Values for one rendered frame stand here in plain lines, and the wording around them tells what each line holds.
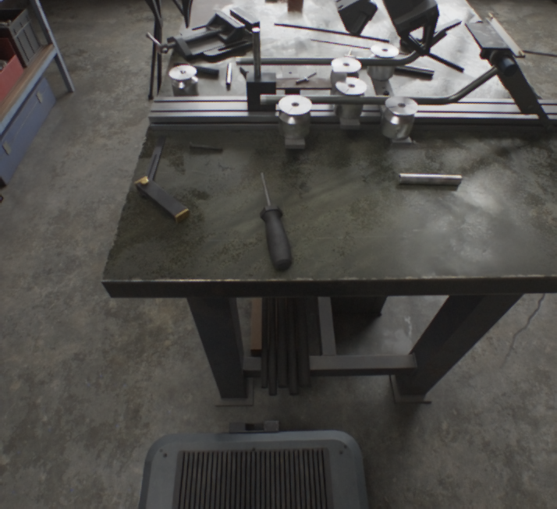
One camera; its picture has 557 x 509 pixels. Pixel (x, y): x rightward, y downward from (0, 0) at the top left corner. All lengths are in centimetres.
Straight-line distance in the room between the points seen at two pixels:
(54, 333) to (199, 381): 56
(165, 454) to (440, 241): 80
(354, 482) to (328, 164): 74
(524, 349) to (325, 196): 120
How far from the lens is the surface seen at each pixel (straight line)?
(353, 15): 71
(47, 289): 175
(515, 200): 71
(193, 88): 81
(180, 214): 58
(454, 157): 74
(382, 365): 122
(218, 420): 136
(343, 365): 120
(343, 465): 108
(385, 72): 80
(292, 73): 80
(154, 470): 110
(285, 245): 51
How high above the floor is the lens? 132
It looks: 51 degrees down
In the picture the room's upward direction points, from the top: 1 degrees clockwise
